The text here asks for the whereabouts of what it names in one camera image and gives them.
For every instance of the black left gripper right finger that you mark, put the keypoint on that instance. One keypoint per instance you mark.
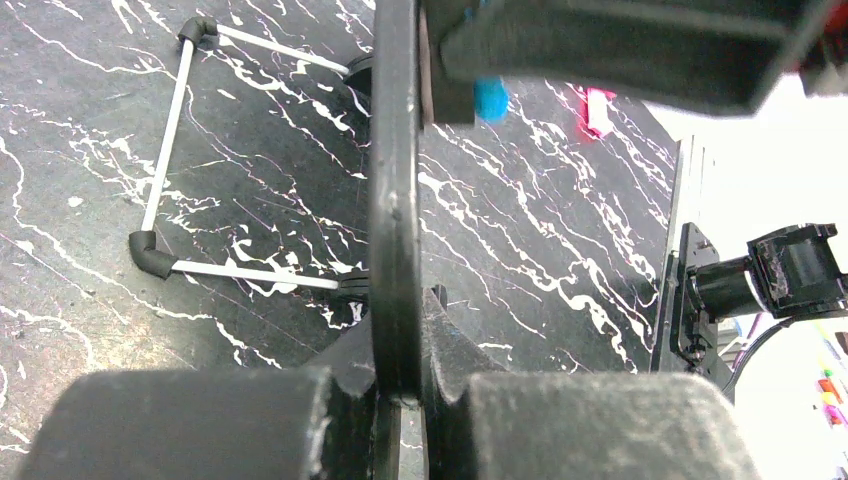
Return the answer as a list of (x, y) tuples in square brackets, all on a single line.
[(483, 422)]

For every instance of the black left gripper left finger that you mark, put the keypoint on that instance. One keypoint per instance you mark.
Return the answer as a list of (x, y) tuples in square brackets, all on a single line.
[(322, 420)]

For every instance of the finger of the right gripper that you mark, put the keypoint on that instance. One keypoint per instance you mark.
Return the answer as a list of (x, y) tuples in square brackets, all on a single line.
[(719, 58)]

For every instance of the small white whiteboard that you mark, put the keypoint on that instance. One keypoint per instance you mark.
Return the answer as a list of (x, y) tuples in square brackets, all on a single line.
[(394, 278)]

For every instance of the blue black whiteboard eraser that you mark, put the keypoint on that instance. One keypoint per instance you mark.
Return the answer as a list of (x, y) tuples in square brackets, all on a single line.
[(443, 100)]

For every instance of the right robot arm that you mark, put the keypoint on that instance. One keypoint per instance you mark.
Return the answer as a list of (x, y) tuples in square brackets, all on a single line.
[(576, 335)]

